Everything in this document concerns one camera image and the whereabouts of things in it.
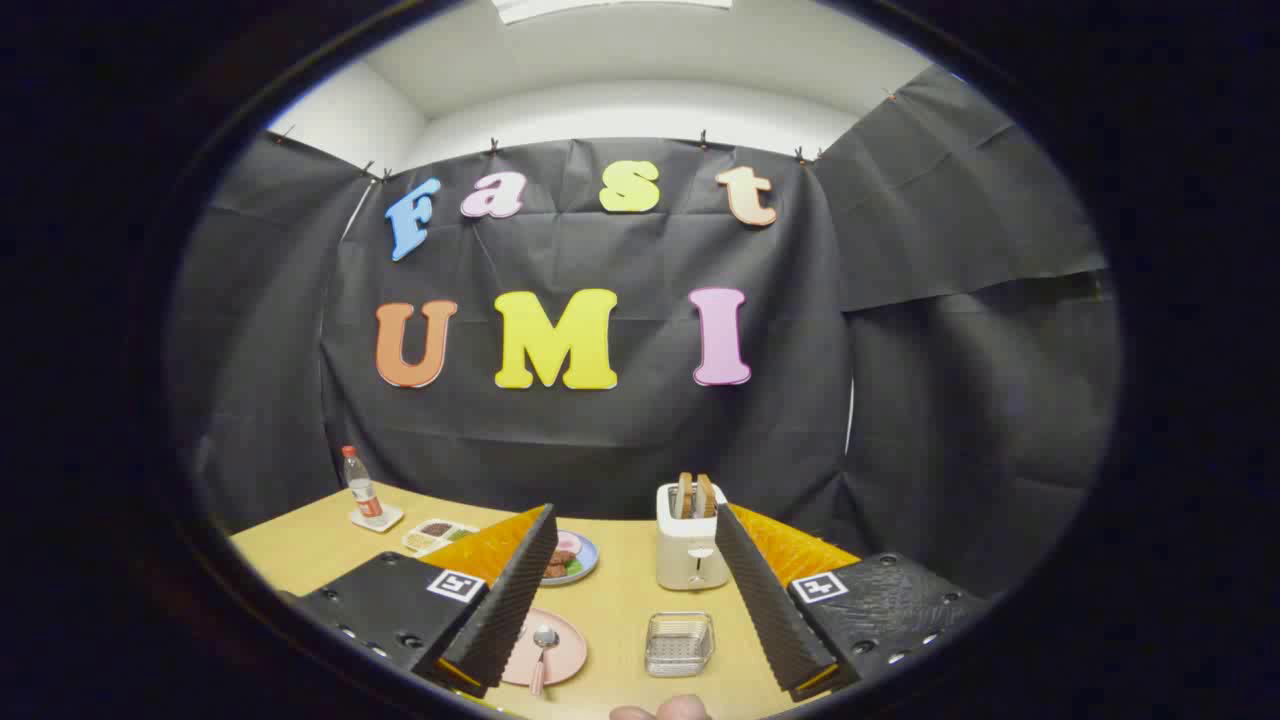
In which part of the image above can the metal mesh basket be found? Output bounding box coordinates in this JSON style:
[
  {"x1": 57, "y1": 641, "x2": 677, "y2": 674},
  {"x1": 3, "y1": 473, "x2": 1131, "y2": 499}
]
[{"x1": 644, "y1": 611, "x2": 716, "y2": 679}]

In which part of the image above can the black backdrop cloth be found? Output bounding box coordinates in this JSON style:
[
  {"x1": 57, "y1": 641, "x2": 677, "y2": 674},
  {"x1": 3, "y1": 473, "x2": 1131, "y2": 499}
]
[{"x1": 165, "y1": 65, "x2": 1121, "y2": 601}]

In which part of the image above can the blue plate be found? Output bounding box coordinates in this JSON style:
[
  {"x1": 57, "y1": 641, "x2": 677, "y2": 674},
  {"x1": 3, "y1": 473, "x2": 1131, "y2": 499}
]
[{"x1": 540, "y1": 528, "x2": 601, "y2": 587}]

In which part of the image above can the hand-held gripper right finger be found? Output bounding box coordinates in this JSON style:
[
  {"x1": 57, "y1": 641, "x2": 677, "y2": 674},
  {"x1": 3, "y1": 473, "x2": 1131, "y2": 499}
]
[{"x1": 713, "y1": 502, "x2": 993, "y2": 703}]

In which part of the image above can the spoon with checked handle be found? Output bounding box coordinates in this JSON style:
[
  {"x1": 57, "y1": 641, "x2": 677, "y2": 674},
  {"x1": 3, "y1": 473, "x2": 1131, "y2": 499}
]
[{"x1": 528, "y1": 625, "x2": 561, "y2": 698}]

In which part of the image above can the pink plate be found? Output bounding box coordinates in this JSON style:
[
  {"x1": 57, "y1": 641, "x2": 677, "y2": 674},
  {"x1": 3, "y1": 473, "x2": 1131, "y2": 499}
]
[{"x1": 500, "y1": 607, "x2": 589, "y2": 688}]

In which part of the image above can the ceiling light panel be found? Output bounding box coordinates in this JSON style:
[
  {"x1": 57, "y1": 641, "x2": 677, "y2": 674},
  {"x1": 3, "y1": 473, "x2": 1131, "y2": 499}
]
[{"x1": 493, "y1": 0, "x2": 734, "y2": 25}]

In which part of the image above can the white divided condiment tray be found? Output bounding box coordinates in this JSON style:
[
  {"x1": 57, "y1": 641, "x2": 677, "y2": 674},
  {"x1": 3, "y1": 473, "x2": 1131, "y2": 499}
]
[{"x1": 402, "y1": 518, "x2": 481, "y2": 558}]

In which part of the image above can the white toaster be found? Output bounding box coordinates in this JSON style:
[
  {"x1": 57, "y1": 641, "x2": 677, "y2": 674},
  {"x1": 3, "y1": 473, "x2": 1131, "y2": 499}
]
[{"x1": 655, "y1": 482, "x2": 731, "y2": 592}]

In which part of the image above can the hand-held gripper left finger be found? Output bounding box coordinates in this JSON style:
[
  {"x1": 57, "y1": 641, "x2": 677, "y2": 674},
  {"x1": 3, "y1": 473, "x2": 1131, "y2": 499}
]
[{"x1": 285, "y1": 503, "x2": 561, "y2": 701}]

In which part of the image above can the clear bottle with red label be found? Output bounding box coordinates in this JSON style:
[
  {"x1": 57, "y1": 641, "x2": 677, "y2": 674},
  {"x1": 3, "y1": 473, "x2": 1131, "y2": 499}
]
[{"x1": 341, "y1": 445, "x2": 384, "y2": 521}]

